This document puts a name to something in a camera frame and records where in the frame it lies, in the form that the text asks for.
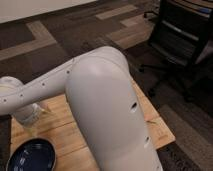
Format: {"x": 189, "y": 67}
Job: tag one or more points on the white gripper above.
{"x": 27, "y": 115}

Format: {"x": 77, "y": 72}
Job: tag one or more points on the dark blue ceramic bowl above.
{"x": 36, "y": 154}

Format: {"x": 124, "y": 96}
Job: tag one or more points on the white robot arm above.
{"x": 99, "y": 90}

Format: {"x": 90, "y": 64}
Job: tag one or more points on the black office chair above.
{"x": 182, "y": 31}

